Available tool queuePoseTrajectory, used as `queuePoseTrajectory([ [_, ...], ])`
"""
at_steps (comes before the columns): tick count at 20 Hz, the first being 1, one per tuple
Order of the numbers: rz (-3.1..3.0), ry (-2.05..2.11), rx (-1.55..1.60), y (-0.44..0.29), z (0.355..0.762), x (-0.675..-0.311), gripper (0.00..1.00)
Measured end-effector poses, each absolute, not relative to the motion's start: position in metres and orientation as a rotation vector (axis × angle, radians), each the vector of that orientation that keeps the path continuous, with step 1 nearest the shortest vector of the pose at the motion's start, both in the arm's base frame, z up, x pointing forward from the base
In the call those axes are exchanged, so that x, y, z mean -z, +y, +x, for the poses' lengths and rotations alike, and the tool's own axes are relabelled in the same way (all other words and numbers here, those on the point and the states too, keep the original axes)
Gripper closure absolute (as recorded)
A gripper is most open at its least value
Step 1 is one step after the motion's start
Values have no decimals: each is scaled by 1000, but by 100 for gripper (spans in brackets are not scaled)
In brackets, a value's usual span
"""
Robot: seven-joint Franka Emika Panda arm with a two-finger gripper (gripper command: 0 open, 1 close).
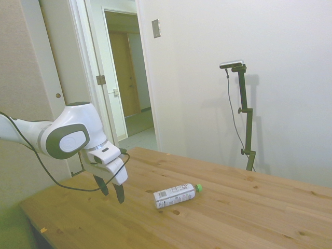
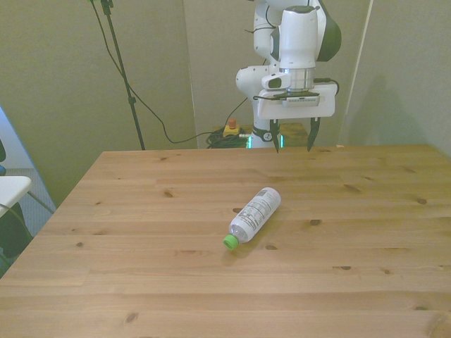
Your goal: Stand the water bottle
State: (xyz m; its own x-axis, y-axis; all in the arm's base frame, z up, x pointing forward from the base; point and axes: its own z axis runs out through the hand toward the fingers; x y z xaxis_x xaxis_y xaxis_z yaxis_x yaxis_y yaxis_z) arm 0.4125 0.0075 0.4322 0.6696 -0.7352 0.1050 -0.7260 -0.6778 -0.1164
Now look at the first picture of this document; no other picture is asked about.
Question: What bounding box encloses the grey metal wall plate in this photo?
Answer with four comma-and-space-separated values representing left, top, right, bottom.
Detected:
151, 18, 162, 39

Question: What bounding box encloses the brown wooden hallway door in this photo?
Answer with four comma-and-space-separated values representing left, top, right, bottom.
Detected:
108, 30, 142, 118

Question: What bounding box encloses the water bottle with green cap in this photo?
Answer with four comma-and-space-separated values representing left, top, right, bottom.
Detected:
153, 183, 203, 210

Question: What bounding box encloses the silver exterior camera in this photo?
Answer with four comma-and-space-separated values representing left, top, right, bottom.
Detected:
219, 60, 245, 70

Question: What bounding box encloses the dark articulated camera stand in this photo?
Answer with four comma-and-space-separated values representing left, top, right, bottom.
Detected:
230, 66, 257, 171

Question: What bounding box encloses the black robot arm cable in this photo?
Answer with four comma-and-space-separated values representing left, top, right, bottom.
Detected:
0, 110, 130, 193

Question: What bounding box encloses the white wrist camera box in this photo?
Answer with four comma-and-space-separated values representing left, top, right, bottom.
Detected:
87, 144, 123, 165

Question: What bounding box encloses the white door frame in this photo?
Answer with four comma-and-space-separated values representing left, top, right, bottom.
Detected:
68, 0, 163, 153

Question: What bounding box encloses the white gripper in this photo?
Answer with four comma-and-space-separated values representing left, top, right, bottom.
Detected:
83, 153, 129, 205

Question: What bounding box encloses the white open door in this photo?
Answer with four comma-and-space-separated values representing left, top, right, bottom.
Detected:
39, 0, 92, 107

